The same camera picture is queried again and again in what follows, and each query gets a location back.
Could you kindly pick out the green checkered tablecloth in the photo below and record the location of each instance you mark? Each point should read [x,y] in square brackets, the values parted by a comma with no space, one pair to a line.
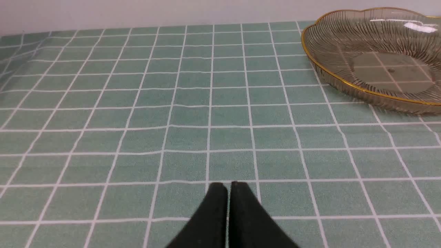
[110,138]

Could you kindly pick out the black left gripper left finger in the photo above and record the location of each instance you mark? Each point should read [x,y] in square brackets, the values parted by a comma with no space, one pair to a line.
[207,226]

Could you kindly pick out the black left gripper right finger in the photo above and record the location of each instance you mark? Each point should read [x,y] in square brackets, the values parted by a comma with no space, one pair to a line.
[250,225]

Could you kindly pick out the clear gold-rimmed glass bowl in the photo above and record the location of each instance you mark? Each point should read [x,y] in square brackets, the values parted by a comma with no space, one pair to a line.
[386,57]

